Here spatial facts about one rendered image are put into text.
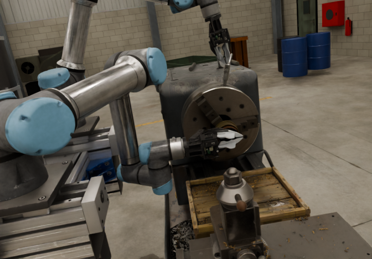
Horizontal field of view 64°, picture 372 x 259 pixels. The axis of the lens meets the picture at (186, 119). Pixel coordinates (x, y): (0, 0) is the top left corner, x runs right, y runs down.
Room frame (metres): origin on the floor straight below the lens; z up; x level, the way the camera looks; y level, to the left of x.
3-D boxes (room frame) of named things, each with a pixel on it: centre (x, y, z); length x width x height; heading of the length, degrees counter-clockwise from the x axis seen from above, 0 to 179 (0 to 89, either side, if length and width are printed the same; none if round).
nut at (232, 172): (0.56, -0.08, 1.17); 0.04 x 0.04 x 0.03
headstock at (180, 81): (1.59, -0.10, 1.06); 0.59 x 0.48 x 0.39; 2
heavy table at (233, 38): (10.11, -1.88, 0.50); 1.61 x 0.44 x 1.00; 13
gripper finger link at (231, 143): (0.97, -0.14, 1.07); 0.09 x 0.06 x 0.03; 91
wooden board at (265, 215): (0.91, -0.15, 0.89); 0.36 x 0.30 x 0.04; 92
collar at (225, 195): (0.56, -0.08, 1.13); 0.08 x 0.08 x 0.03
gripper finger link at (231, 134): (0.97, -0.14, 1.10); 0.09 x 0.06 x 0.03; 91
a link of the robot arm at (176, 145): (0.97, 0.04, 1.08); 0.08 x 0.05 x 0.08; 1
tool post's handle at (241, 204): (0.51, -0.08, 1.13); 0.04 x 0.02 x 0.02; 2
